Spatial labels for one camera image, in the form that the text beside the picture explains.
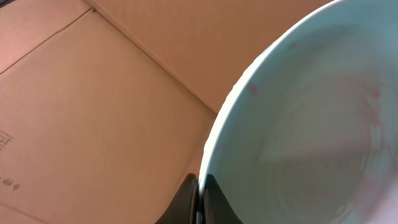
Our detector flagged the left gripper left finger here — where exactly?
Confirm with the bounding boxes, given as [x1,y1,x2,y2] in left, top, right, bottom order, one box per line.
[155,173,198,224]

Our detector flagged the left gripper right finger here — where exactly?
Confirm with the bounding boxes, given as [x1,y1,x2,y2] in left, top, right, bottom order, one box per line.
[202,174,243,224]

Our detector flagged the light blue plate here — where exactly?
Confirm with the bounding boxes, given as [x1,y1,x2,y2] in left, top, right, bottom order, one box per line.
[198,0,397,223]

